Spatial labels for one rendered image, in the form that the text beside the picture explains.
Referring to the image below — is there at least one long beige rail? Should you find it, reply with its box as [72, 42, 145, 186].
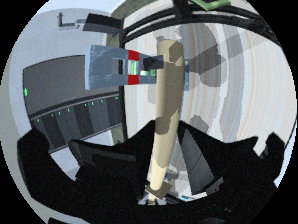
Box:
[140, 40, 184, 205]

